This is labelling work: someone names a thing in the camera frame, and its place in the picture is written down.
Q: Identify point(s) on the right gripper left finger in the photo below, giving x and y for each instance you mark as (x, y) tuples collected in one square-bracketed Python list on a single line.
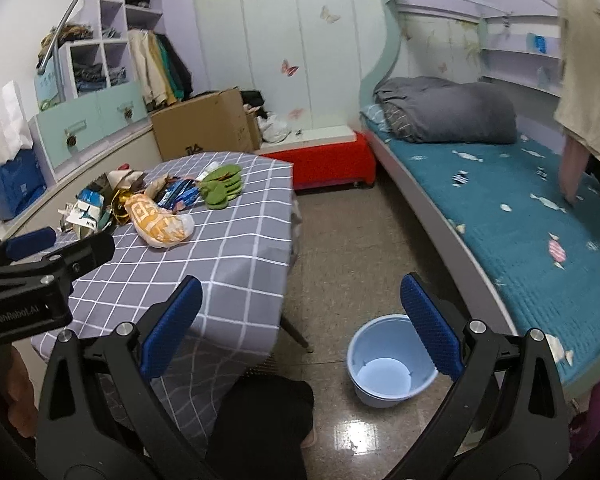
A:
[(99, 416)]

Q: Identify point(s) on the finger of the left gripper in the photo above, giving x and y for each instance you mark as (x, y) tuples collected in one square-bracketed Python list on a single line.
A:
[(29, 244)]

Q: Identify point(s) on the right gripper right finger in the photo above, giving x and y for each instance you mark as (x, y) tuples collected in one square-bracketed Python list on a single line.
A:
[(505, 414)]

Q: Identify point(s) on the white medicine box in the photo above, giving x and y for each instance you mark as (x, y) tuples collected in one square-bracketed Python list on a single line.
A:
[(83, 215)]

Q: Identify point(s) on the brown paper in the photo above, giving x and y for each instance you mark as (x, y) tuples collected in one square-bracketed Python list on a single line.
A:
[(125, 179)]

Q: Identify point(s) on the yellow patterned snack bag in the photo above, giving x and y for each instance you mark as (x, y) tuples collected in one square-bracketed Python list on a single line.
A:
[(157, 227)]

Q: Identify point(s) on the blue snack wrapper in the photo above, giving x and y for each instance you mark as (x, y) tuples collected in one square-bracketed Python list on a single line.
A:
[(178, 195)]

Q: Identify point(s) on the green felt leaf stack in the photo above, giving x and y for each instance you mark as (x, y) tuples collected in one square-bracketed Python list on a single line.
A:
[(220, 186)]

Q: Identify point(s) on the person's left hand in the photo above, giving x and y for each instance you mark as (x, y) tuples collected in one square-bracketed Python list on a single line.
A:
[(22, 412)]

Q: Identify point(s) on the blue shopping bag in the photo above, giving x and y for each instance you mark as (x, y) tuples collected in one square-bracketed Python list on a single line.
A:
[(21, 184)]

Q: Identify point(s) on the white paper bag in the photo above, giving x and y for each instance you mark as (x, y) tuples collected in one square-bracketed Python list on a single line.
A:
[(15, 133)]

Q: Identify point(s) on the light blue plastic bucket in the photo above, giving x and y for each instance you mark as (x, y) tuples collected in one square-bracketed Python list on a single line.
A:
[(387, 362)]

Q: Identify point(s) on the person's black trouser leg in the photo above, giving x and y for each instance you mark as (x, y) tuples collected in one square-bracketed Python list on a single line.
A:
[(262, 422)]

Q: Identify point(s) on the teal bed mattress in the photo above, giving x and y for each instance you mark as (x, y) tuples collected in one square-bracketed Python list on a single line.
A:
[(541, 254)]

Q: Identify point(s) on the lilac shelf cabinet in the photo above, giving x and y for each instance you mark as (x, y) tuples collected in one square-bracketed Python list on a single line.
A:
[(89, 95)]

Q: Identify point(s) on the grey checked tablecloth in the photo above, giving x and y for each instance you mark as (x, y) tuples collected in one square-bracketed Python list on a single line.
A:
[(241, 255)]

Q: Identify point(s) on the hanging clothes on rack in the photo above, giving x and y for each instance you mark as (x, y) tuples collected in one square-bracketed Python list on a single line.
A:
[(164, 78)]

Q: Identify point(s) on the large cardboard box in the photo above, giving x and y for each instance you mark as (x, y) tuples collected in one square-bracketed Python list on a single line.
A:
[(214, 122)]

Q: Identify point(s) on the metal stair handrail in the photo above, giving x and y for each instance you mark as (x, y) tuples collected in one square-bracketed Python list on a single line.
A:
[(67, 15)]

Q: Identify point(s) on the white plastic bag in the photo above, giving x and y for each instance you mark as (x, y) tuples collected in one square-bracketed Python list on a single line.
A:
[(273, 130)]

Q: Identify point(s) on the red covered bench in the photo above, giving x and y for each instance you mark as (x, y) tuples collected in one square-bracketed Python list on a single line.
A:
[(323, 166)]

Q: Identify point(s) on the beige hanging sweater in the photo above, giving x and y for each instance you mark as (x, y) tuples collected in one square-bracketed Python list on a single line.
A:
[(579, 107)]

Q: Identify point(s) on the grey folded duvet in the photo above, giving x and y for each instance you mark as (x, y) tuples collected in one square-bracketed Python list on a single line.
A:
[(435, 110)]

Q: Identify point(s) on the white bed frame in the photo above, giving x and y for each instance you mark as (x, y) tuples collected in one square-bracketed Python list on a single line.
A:
[(481, 297)]

